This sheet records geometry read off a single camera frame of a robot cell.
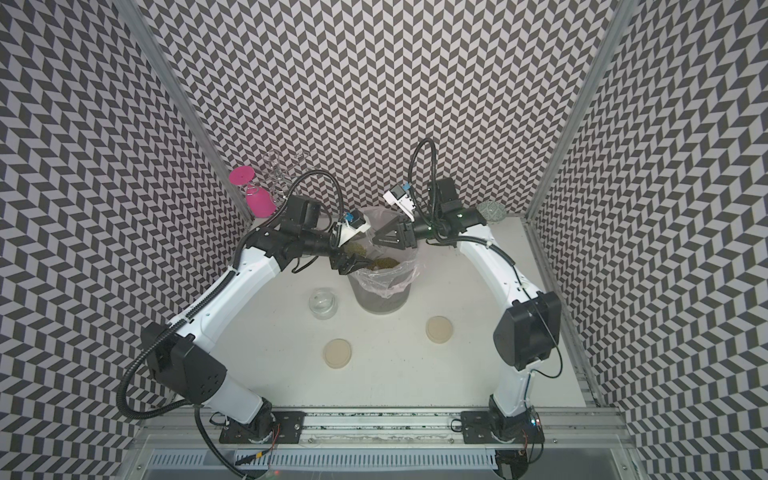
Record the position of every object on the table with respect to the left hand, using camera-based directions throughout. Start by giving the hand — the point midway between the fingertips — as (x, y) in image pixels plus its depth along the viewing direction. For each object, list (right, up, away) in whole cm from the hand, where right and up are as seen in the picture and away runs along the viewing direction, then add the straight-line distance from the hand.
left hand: (365, 249), depth 75 cm
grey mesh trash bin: (+2, -17, +14) cm, 22 cm away
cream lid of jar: (+21, -25, +17) cm, 37 cm away
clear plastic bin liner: (+7, -5, -3) cm, 9 cm away
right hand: (+4, +2, -4) cm, 6 cm away
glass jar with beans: (-16, -18, +19) cm, 30 cm away
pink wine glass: (-36, +15, +19) cm, 43 cm away
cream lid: (-9, -30, +10) cm, 33 cm away
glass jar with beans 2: (+1, +1, -4) cm, 5 cm away
